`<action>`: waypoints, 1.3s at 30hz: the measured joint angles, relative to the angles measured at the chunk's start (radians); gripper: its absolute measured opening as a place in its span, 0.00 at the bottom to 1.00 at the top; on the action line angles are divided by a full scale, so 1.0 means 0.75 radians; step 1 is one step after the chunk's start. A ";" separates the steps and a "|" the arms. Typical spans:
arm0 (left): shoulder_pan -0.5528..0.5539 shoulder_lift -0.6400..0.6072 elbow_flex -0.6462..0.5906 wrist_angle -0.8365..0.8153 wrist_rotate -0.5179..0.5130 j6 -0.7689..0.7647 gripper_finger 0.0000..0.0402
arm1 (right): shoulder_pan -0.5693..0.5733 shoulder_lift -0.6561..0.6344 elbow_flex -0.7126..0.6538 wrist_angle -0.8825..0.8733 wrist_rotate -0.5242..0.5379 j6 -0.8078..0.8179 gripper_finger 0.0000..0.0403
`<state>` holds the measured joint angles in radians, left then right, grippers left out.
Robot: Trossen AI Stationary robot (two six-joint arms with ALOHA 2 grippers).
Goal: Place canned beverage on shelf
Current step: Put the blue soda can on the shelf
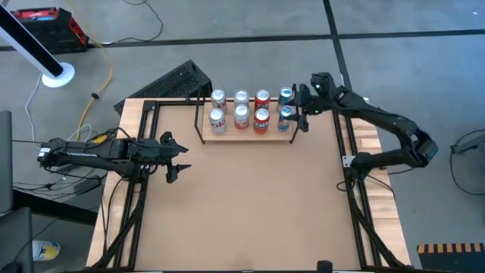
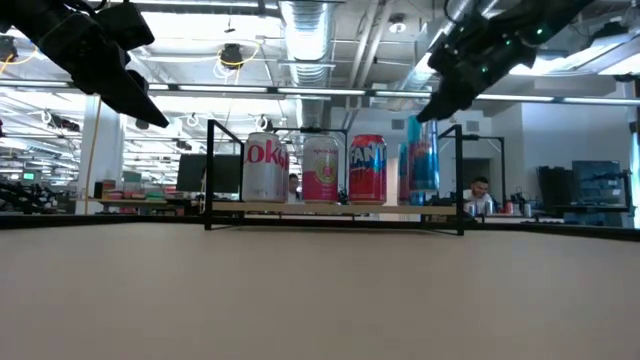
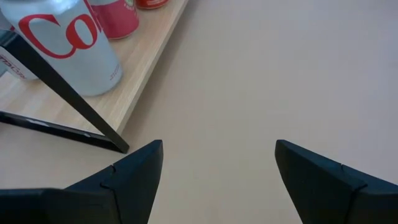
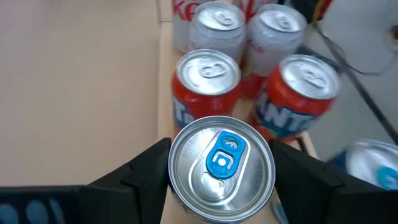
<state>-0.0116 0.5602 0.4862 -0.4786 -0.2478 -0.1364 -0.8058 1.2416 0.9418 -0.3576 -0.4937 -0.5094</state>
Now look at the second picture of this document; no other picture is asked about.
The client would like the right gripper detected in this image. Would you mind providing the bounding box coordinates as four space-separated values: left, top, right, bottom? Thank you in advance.
416 14 539 124

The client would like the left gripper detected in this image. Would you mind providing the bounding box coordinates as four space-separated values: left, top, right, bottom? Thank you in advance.
0 0 170 129

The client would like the large Red Bull sugarfree can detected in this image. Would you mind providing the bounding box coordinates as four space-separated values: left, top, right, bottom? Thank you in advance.
406 115 441 207

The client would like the red Fanta can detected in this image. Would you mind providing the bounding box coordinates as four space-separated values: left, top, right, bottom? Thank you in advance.
348 133 389 206

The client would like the pink and white soda can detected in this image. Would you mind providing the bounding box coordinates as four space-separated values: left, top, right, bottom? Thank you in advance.
301 135 340 204

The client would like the white Diet Coke can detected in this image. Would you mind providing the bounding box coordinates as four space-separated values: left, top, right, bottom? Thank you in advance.
241 131 291 204

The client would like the long ceiling light strip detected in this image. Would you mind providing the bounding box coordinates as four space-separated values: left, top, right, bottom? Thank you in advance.
0 79 640 106

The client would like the black computer monitor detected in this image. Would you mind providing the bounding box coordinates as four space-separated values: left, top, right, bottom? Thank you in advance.
175 153 244 195

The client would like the black ceiling dome device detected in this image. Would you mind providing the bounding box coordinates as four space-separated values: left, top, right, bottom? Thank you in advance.
219 42 245 70

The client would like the wooden desk with stacked items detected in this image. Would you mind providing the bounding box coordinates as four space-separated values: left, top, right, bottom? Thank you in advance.
74 178 201 216

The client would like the dark office monitor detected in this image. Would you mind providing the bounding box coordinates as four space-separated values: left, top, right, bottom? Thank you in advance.
537 164 576 209

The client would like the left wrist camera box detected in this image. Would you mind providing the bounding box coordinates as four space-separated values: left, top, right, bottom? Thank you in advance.
94 2 155 51

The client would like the black frame shelf, wooden board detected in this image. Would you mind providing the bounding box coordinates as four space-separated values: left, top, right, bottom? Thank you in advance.
203 118 506 237

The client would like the round silver ventilation duct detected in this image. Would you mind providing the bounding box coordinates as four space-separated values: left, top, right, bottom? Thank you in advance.
278 0 334 129

